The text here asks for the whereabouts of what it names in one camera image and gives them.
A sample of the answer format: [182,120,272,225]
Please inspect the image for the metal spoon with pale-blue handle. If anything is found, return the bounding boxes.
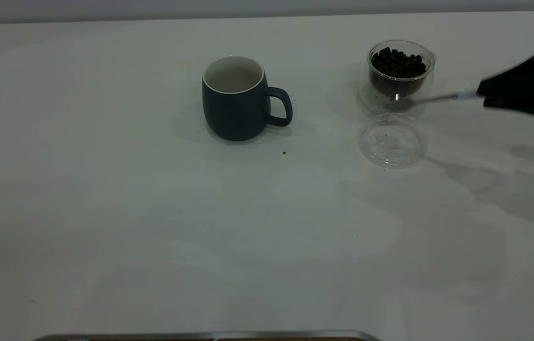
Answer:
[392,90,481,103]

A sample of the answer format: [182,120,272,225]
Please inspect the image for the grey-blue mug with white interior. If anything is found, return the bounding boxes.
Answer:
[202,56,293,142]

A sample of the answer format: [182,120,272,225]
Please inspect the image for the dark coffee beans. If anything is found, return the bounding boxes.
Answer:
[371,47,427,98]

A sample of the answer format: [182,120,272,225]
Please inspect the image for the clear round glass dish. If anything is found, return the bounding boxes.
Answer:
[359,113,427,169]

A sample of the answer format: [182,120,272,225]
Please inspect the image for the clear glass cup with handle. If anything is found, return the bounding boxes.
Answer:
[359,40,437,117]

